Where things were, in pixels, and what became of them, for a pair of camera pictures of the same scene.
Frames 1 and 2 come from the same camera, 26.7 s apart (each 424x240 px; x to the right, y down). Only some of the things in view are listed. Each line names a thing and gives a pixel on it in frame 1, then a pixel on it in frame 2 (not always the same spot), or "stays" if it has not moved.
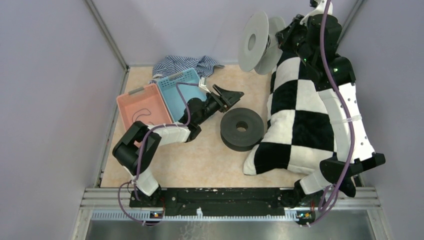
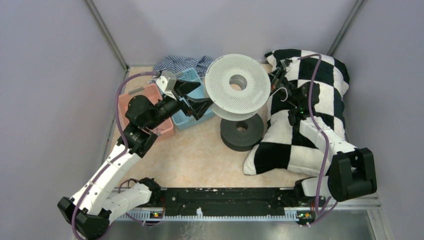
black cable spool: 242,129 stays
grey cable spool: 258,49 -> 238,85
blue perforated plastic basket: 167,86 stays
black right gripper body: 294,39 -> 276,81
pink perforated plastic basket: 144,104 stays
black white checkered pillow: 300,134 stays
